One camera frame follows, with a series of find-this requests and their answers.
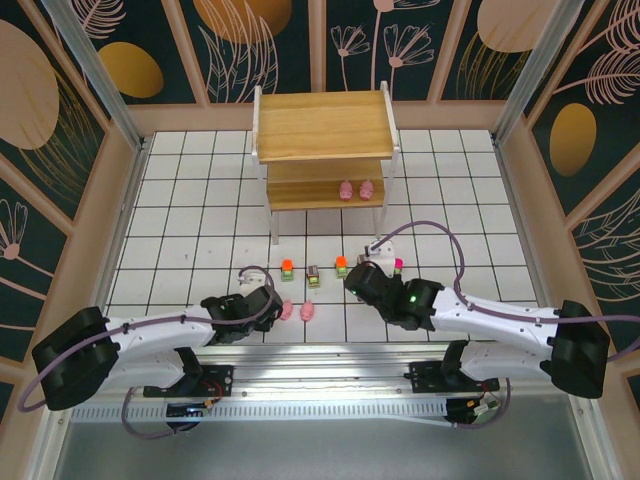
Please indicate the pink-topped green toy truck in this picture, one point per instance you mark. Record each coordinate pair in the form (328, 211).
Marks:
(399, 263)

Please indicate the pink plastic pig toy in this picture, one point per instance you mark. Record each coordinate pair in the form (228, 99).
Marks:
(307, 311)
(345, 191)
(367, 190)
(288, 311)

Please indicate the orange-topped green toy truck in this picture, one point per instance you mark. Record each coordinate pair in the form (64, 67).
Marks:
(340, 267)
(287, 271)

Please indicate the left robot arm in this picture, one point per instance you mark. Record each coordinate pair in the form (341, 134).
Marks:
(160, 335)

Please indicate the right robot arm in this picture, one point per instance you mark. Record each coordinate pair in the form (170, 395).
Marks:
(500, 315)

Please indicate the wooden two-tier shelf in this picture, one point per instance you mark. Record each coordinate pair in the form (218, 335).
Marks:
(320, 120)

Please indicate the black controller module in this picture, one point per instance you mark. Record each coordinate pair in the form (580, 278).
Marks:
(480, 407)
(190, 411)

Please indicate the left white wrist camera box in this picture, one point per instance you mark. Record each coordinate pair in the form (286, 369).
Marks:
(250, 285)

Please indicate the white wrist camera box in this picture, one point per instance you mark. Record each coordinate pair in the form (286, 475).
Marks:
(250, 285)
(385, 260)

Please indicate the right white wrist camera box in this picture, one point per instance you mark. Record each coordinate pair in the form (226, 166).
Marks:
(385, 260)

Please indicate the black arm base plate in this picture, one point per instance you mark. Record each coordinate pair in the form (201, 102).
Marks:
(425, 375)
(220, 377)

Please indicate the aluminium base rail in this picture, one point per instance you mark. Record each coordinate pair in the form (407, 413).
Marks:
(320, 372)

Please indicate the aluminium side rail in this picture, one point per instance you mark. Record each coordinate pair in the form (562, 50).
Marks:
(515, 200)
(121, 225)

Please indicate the aluminium frame post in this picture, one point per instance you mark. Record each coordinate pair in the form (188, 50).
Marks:
(97, 75)
(535, 75)

